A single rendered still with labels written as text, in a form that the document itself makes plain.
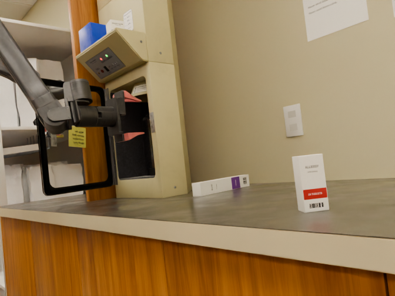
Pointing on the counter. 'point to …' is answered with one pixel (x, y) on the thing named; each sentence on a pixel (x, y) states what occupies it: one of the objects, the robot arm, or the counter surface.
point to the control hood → (117, 47)
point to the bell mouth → (140, 91)
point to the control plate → (95, 63)
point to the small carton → (114, 25)
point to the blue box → (91, 34)
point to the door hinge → (111, 147)
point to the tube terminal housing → (156, 98)
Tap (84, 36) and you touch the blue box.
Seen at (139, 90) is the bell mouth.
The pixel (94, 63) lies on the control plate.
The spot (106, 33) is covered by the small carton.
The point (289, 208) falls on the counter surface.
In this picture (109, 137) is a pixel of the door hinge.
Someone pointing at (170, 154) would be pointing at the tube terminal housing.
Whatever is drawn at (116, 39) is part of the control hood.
